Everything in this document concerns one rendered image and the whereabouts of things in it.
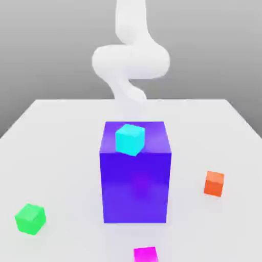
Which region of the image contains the small cyan cube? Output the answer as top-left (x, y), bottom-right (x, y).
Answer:
top-left (115, 123), bottom-right (146, 157)

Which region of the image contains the small orange cube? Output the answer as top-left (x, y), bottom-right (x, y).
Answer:
top-left (203, 170), bottom-right (225, 198)

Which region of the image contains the small magenta cube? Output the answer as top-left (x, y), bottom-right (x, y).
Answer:
top-left (133, 246), bottom-right (159, 262)

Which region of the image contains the small green cube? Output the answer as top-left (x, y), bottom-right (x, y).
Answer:
top-left (14, 203), bottom-right (47, 236)

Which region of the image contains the large blue box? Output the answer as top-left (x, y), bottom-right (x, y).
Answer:
top-left (99, 121), bottom-right (172, 224)

